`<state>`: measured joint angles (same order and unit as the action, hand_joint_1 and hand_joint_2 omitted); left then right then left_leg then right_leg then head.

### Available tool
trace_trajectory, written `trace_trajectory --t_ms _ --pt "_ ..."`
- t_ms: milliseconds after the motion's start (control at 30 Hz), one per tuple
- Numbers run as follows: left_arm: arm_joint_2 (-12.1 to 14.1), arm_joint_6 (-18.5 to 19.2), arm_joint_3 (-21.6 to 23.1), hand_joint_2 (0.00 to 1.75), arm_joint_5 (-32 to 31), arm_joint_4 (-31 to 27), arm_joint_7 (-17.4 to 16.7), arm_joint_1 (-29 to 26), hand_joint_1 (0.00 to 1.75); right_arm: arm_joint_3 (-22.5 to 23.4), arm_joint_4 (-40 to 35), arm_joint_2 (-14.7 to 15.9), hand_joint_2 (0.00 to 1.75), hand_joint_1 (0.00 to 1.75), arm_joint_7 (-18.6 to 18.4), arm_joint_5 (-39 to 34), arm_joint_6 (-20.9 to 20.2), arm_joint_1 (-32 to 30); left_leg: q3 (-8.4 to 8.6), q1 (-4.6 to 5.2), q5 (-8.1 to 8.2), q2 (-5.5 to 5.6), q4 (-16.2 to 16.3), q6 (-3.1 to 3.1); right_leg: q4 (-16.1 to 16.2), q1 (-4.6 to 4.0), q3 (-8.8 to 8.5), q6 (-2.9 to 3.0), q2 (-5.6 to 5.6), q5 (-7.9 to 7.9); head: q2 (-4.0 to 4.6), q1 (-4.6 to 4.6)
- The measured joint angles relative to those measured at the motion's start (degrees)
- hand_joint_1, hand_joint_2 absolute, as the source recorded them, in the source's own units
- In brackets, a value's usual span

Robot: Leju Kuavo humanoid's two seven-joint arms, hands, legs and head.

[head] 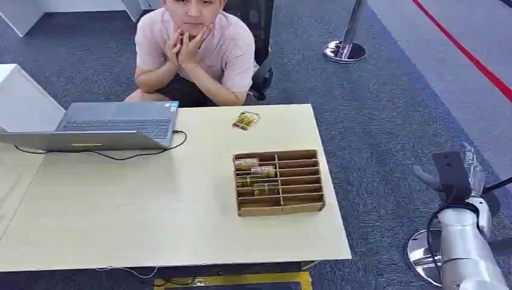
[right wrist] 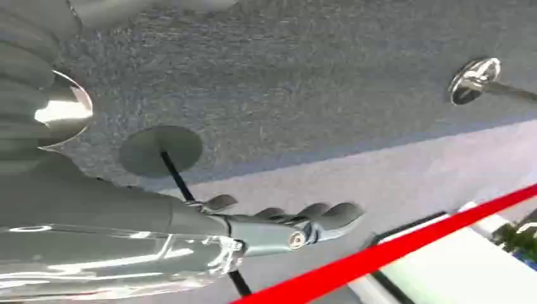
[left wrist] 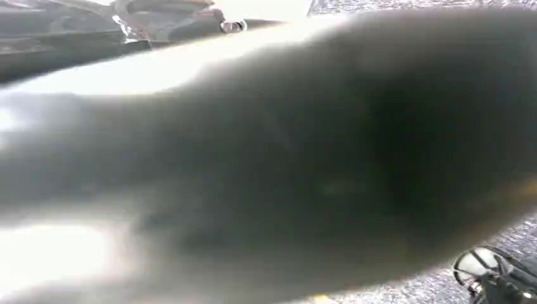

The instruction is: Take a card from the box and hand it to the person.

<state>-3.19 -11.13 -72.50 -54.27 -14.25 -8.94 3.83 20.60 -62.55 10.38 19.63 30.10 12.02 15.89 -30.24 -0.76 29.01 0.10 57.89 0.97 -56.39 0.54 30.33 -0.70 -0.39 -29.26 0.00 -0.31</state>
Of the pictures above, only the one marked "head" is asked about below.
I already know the person's hand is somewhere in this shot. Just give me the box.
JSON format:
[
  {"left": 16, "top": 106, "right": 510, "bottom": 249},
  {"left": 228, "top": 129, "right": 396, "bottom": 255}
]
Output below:
[
  {"left": 178, "top": 24, "right": 214, "bottom": 71},
  {"left": 164, "top": 28, "right": 185, "bottom": 68}
]

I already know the person's right hand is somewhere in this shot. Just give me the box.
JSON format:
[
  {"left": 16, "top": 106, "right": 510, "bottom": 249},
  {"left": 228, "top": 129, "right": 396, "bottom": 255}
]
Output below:
[{"left": 164, "top": 28, "right": 185, "bottom": 68}]

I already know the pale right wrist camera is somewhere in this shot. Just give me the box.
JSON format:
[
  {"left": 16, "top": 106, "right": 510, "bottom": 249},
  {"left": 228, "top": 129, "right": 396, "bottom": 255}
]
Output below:
[{"left": 476, "top": 197, "right": 493, "bottom": 237}]

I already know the grey open laptop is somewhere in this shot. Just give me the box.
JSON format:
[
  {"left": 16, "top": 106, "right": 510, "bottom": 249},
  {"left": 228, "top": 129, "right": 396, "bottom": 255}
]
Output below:
[{"left": 0, "top": 100, "right": 179, "bottom": 152}]

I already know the white furniture panel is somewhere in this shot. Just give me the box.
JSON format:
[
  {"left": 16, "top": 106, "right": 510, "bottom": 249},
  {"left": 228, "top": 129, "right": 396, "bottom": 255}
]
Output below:
[{"left": 0, "top": 0, "right": 153, "bottom": 37}]

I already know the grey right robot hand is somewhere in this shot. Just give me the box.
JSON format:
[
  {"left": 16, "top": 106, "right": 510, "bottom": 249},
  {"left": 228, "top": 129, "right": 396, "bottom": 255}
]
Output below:
[{"left": 412, "top": 143, "right": 485, "bottom": 204}]

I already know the black laptop cable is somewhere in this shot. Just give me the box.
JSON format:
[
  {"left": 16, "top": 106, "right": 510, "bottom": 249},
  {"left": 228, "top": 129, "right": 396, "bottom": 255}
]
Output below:
[{"left": 14, "top": 130, "right": 188, "bottom": 162}]

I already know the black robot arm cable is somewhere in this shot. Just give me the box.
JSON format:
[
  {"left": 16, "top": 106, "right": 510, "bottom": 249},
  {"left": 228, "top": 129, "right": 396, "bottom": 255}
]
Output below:
[{"left": 425, "top": 201, "right": 481, "bottom": 277}]

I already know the person's left hand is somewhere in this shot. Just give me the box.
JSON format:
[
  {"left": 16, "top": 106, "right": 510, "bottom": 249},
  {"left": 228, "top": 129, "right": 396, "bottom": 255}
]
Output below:
[{"left": 178, "top": 24, "right": 214, "bottom": 71}]

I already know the chrome stanchion with round base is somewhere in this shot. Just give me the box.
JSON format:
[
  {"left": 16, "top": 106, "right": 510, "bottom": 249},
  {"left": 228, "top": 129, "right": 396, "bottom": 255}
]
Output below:
[{"left": 322, "top": 0, "right": 368, "bottom": 64}]

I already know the person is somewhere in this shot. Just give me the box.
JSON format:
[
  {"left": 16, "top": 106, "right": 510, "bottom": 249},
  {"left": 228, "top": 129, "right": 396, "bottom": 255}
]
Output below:
[{"left": 124, "top": 0, "right": 257, "bottom": 108}]

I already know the wooden slotted card box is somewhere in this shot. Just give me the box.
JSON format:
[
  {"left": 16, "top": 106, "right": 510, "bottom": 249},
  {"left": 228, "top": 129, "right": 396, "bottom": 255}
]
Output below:
[{"left": 232, "top": 149, "right": 326, "bottom": 218}]

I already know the black office chair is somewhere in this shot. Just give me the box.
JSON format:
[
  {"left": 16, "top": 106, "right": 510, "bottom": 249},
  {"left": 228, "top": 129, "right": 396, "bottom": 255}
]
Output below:
[{"left": 222, "top": 0, "right": 276, "bottom": 102}]

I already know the yellow black floor frame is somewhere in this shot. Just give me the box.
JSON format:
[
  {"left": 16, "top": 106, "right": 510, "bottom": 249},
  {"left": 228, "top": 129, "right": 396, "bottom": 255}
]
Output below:
[{"left": 153, "top": 271, "right": 313, "bottom": 290}]

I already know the thin white cable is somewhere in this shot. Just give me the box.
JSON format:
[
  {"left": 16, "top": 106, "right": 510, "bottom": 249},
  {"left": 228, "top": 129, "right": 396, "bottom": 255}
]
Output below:
[{"left": 95, "top": 265, "right": 160, "bottom": 279}]

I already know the red floor tape line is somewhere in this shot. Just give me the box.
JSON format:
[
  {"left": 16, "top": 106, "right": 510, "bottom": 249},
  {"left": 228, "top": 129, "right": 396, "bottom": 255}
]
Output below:
[{"left": 412, "top": 0, "right": 512, "bottom": 103}]

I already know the black stanchion belt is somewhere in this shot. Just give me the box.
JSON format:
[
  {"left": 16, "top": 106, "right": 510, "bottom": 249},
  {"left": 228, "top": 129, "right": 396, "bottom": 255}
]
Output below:
[{"left": 482, "top": 176, "right": 512, "bottom": 195}]

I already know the white cabinet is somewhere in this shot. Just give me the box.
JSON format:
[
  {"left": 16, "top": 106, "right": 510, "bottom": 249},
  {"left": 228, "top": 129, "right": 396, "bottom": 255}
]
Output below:
[{"left": 0, "top": 63, "right": 67, "bottom": 134}]

